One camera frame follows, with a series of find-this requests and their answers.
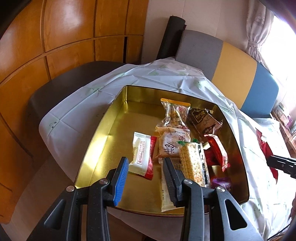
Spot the beige cookie packet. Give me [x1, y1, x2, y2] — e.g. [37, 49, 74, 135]
[153, 126, 191, 163]

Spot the dark red snack packet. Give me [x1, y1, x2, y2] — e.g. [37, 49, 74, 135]
[203, 148, 216, 166]

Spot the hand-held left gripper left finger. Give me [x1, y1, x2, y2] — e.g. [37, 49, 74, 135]
[26, 156, 129, 241]

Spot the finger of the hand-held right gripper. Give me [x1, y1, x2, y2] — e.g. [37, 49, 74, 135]
[266, 155, 296, 179]

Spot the long red gold-print snack packet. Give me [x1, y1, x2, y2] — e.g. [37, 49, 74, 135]
[204, 134, 230, 172]

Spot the clear pack of crackers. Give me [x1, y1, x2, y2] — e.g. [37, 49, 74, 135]
[177, 138, 211, 188]

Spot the white snack packet red end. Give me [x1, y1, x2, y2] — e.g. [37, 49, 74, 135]
[128, 132, 158, 181]

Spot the purple snack packet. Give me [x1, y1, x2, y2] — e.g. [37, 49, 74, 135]
[210, 176, 232, 193]

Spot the window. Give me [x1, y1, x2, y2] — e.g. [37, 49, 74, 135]
[261, 14, 296, 93]

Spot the grey yellow blue headboard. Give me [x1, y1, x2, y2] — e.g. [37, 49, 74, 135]
[174, 30, 279, 115]

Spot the maroon gift box gold interior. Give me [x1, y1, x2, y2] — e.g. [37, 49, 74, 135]
[74, 85, 250, 217]

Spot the brown foil snack packet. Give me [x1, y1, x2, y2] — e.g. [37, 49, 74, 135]
[187, 108, 223, 139]

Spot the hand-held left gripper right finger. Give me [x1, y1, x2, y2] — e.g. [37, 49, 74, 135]
[162, 158, 264, 241]

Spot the wooden wardrobe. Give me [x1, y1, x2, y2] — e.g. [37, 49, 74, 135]
[0, 0, 148, 223]

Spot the clear peanut packet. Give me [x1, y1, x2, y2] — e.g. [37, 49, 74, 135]
[160, 98, 191, 130]

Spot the tied beige curtain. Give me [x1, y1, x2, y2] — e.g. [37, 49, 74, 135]
[245, 0, 274, 70]

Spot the black cable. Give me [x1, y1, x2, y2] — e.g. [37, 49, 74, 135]
[267, 220, 296, 241]

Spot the black rolled mat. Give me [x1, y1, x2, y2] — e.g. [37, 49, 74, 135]
[157, 16, 186, 60]

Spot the white sheet green cloud print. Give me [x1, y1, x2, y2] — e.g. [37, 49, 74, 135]
[38, 57, 296, 241]

